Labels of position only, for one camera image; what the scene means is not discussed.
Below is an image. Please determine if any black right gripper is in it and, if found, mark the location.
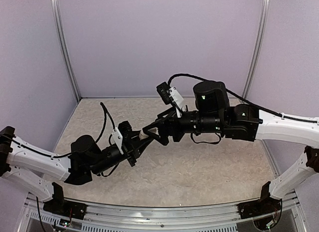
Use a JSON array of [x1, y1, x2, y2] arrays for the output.
[[142, 105, 224, 145]]

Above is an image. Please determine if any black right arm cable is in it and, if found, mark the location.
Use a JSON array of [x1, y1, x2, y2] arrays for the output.
[[167, 73, 319, 123]]

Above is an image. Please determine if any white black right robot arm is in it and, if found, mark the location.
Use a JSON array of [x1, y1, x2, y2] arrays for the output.
[[140, 80, 319, 214]]

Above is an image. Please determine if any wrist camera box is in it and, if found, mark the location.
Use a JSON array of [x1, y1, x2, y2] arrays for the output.
[[111, 121, 133, 155], [157, 82, 188, 118]]

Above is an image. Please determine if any white earbud charging case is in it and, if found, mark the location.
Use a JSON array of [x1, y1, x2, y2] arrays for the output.
[[140, 128, 158, 140]]

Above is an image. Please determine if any left aluminium frame post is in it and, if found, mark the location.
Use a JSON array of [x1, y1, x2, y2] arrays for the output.
[[50, 0, 82, 103]]

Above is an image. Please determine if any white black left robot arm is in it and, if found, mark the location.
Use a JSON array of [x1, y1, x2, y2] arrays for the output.
[[0, 126, 152, 215]]

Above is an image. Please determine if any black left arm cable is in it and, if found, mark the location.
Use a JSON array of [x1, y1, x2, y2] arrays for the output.
[[7, 102, 116, 158]]

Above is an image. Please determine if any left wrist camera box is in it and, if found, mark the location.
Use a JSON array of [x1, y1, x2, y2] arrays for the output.
[[111, 121, 133, 155]]

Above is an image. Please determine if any right aluminium frame post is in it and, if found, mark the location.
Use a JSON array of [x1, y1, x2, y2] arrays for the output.
[[242, 0, 270, 99]]

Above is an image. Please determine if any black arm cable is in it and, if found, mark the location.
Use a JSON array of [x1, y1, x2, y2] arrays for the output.
[[167, 73, 319, 123], [7, 102, 116, 158]]

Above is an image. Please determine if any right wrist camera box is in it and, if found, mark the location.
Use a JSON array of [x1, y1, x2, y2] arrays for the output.
[[157, 82, 188, 118]]

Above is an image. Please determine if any aluminium frame post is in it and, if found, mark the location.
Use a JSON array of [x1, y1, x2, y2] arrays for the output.
[[50, 0, 82, 103], [242, 0, 270, 99]]

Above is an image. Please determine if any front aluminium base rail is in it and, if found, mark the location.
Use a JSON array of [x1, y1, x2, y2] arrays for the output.
[[22, 192, 305, 232]]

